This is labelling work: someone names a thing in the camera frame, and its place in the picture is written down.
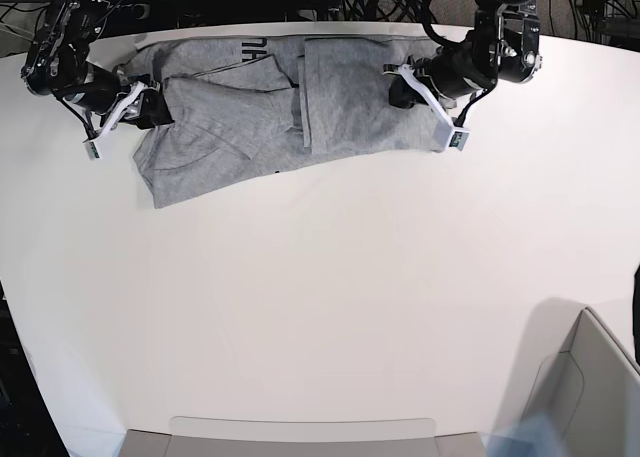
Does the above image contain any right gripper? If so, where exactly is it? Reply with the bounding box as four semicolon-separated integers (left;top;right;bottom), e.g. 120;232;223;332
64;62;174;130

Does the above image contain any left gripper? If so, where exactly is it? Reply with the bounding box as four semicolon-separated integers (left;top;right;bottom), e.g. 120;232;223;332
388;41;498;110

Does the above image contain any grey T-shirt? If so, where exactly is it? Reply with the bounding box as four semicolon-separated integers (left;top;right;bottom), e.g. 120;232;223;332
123;35;447;208

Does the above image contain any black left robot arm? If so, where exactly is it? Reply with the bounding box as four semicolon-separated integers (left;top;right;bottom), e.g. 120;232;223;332
406;0;541;106

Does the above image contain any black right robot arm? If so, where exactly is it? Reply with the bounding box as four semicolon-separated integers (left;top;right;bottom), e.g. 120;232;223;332
21;0;173;140

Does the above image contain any grey plastic bin bottom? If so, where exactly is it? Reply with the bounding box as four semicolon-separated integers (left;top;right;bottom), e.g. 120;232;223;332
119;416;486;456

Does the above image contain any grey plastic bin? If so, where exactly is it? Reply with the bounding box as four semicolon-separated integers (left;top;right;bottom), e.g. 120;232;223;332
119;416;486;456
521;307;639;456

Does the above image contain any grey plastic bin right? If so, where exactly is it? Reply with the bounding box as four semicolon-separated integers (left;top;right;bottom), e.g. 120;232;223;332
521;307;639;456

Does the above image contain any blue translucent plastic sheet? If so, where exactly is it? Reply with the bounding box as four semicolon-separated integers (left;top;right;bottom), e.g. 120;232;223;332
484;412;558;457

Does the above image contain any black cable bundle left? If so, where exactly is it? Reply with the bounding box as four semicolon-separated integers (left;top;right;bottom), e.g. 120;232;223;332
0;0;151;58

